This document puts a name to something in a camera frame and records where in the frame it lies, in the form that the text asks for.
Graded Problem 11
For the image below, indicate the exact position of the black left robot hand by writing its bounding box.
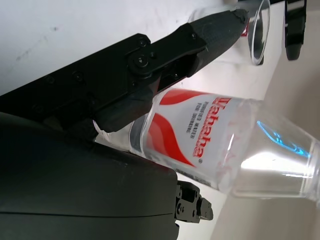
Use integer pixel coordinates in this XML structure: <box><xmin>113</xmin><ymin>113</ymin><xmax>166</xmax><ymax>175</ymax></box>
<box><xmin>283</xmin><ymin>0</ymin><xmax>308</xmax><ymax>61</ymax></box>

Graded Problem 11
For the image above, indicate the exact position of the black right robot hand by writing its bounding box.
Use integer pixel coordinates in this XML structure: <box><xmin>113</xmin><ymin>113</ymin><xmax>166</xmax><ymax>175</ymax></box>
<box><xmin>0</xmin><ymin>8</ymin><xmax>251</xmax><ymax>240</ymax></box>

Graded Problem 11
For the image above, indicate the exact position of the clear plastic water bottle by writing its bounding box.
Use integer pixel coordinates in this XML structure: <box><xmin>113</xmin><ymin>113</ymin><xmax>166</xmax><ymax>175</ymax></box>
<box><xmin>93</xmin><ymin>88</ymin><xmax>320</xmax><ymax>204</ymax></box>

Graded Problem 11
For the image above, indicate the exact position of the clear glass cup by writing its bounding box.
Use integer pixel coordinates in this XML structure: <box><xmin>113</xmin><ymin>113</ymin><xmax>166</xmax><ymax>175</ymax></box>
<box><xmin>187</xmin><ymin>0</ymin><xmax>271</xmax><ymax>66</ymax></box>

